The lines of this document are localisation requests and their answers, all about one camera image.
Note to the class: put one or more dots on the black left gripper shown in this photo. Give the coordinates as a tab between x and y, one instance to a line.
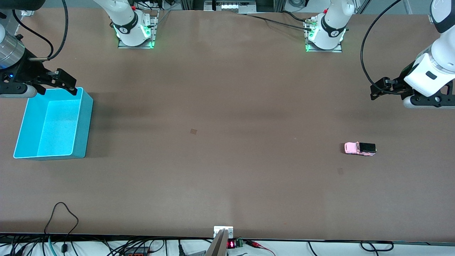
399	85

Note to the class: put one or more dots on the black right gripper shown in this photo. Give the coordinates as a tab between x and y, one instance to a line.
25	72

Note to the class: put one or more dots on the pink jeep toy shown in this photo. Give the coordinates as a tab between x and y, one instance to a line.
353	148

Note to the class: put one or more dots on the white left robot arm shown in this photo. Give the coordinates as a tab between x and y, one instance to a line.
332	19

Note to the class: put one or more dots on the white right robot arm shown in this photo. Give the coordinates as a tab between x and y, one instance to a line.
124	16

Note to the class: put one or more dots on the turquoise plastic bin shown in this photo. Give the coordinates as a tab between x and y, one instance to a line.
53	124

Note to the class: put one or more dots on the silver lit control box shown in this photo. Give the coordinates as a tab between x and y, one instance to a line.
231	6

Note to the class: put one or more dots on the black orange power strip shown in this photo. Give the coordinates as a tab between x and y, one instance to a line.
137	253

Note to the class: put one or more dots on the red clip lead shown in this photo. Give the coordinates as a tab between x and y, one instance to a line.
257	244

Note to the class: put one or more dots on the red digit display module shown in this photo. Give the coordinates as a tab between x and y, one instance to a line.
231	244

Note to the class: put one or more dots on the white table corner bracket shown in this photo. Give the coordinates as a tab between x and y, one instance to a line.
27	12

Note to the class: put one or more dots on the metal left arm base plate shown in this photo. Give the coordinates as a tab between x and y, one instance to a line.
325	51

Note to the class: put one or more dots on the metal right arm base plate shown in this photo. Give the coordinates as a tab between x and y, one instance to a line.
135	46

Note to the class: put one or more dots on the aluminium frame post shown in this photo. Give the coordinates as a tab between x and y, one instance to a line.
279	5
192	4

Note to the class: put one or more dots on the white metal bracket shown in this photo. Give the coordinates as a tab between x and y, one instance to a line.
217	229

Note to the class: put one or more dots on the grey camera pole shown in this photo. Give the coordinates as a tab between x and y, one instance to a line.
217	247

